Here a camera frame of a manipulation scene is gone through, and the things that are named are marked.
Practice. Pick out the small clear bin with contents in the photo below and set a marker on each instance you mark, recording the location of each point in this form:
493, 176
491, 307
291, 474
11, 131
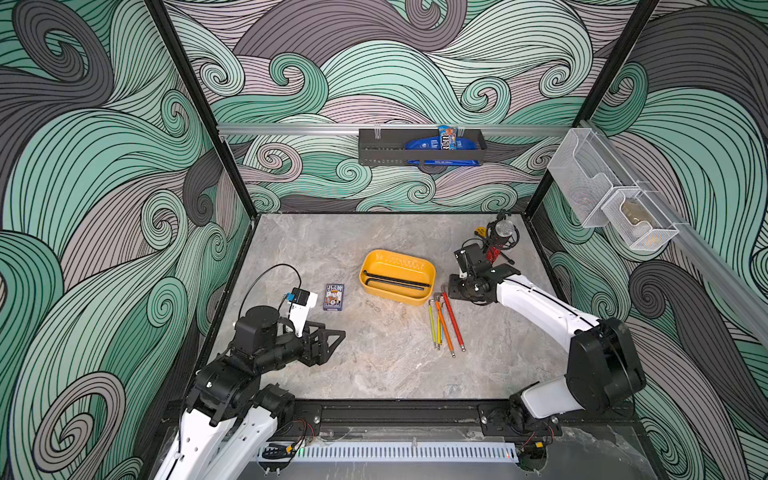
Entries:
639, 220

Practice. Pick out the aluminium right rail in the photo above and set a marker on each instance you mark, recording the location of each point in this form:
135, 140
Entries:
738, 296

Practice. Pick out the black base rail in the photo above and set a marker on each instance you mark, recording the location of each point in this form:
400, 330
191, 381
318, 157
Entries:
332, 419

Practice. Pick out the aluminium back rail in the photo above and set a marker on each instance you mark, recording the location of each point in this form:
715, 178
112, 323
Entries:
334, 129

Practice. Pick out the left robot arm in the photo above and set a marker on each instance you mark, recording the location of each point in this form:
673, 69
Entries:
228, 415

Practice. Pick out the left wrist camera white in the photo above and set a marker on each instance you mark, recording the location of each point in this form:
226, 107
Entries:
300, 303

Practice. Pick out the blue playing cards box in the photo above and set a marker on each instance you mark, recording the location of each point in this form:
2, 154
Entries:
333, 297

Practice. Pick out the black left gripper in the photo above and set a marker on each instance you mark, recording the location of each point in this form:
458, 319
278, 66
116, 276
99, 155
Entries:
318, 353

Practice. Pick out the aluminium rail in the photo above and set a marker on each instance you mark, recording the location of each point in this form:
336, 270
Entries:
334, 129
738, 296

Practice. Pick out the black wall shelf basket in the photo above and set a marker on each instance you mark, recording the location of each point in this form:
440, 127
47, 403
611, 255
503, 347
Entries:
387, 147

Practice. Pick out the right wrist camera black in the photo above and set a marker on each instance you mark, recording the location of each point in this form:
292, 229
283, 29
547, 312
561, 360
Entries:
471, 260

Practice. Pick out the black hex key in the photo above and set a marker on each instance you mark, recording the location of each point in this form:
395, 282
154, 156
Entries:
409, 284

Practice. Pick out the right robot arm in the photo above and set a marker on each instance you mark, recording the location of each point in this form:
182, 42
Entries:
603, 366

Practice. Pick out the black frame corner post left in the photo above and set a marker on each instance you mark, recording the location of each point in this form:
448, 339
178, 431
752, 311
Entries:
175, 49

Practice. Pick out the yellow plastic storage box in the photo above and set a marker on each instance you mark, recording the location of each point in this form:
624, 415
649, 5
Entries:
398, 265

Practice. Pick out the black frame corner post right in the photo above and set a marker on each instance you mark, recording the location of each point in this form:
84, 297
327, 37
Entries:
618, 52

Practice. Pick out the white slotted cable duct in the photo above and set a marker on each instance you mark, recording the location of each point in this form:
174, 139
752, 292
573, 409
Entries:
413, 451

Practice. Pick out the black frame corner post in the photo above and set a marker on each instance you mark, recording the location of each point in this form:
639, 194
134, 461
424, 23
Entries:
618, 52
175, 49

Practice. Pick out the blue snack packet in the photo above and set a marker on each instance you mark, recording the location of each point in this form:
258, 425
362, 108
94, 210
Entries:
447, 139

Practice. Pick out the red hex key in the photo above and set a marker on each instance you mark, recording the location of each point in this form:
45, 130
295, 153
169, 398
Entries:
453, 320

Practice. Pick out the black tripod microphone stand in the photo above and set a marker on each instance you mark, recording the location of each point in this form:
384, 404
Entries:
498, 237

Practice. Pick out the clear plastic wall bin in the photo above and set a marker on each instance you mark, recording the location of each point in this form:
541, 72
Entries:
582, 169

